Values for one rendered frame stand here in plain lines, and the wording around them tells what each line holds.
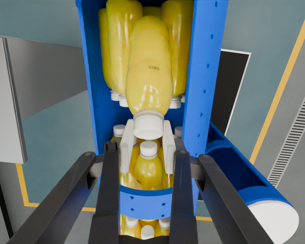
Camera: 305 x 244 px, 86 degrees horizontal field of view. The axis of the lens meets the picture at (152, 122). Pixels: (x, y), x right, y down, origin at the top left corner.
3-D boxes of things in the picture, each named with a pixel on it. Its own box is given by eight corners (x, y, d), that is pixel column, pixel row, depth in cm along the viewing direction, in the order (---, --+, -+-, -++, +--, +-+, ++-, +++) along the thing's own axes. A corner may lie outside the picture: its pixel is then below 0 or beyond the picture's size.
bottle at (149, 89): (163, 52, 34) (166, 135, 25) (129, 46, 33) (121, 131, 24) (174, 18, 28) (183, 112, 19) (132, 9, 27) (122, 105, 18)
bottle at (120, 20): (97, 0, 30) (105, 99, 37) (126, -7, 27) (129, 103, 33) (122, 9, 36) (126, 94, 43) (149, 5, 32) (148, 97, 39)
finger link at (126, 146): (128, 173, 15) (120, 173, 15) (133, 139, 22) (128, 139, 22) (127, 145, 14) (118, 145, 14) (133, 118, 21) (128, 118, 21)
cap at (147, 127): (159, 129, 24) (159, 140, 23) (132, 126, 23) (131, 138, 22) (166, 116, 20) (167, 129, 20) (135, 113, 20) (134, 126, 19)
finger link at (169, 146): (167, 146, 14) (175, 147, 14) (163, 119, 21) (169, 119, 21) (165, 174, 16) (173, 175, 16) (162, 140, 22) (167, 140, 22)
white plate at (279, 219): (314, 219, 63) (312, 216, 64) (261, 191, 57) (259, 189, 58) (264, 258, 71) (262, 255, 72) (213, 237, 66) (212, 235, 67)
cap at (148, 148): (147, 145, 40) (147, 139, 40) (160, 150, 38) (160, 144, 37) (136, 152, 37) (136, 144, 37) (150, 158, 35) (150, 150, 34)
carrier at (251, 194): (221, 128, 145) (196, 113, 140) (313, 216, 64) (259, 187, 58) (203, 152, 154) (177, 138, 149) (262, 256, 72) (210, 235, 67)
